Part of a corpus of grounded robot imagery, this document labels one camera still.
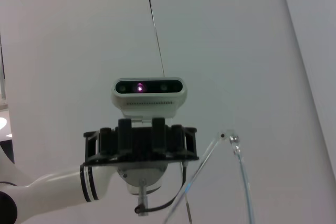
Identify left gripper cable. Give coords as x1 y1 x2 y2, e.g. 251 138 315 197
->
133 161 188 217

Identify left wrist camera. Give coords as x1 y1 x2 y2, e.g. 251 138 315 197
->
111 77 188 119

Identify clear white glasses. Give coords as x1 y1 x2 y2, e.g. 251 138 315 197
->
163 129 257 224

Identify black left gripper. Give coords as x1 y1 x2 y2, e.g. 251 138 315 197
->
83 116 200 167

